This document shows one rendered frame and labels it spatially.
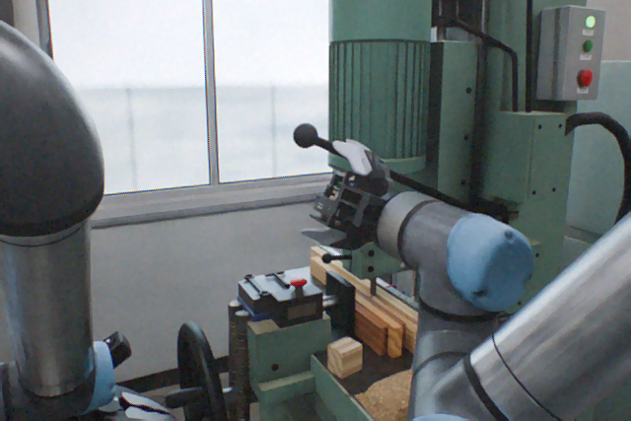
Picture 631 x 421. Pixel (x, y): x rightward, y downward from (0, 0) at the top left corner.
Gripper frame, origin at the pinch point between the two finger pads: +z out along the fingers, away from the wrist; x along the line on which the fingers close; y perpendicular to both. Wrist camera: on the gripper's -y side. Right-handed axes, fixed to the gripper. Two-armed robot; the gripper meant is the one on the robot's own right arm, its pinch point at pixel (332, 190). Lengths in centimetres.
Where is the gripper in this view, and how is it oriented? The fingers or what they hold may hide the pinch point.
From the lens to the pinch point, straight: 73.3
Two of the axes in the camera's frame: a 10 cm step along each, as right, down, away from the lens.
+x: -3.5, 9.4, 0.4
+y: -8.3, -2.8, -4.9
